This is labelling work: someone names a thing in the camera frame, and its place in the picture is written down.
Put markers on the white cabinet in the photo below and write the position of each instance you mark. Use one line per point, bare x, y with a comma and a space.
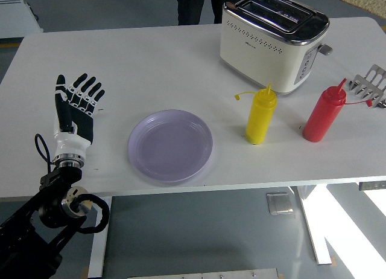
18, 16

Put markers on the person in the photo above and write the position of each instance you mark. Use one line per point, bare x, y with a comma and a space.
190, 7

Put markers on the cream two-slot toaster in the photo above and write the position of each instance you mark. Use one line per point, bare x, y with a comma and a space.
259, 55

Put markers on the metal floor socket cover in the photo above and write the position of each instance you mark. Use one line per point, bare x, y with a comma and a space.
280, 204

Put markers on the metal toast rack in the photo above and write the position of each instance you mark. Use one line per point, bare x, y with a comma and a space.
369, 85

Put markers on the yellow squeeze bottle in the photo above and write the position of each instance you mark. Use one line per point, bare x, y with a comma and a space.
260, 119

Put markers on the purple round plate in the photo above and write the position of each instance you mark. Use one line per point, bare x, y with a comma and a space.
170, 146

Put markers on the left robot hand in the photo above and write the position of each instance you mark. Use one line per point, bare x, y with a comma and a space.
81, 125

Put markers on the red squeeze bottle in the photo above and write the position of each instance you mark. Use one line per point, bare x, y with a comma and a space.
322, 116

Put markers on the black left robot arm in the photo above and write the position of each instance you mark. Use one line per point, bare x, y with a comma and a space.
30, 218

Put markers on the white table leg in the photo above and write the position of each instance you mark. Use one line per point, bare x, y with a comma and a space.
99, 236
313, 230

